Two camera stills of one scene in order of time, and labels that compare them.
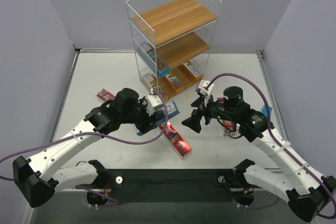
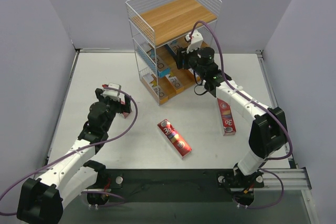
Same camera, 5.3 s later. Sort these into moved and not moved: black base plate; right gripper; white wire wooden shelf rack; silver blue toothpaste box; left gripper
Moved: right gripper; left gripper; silver blue toothpaste box
Not moved: white wire wooden shelf rack; black base plate
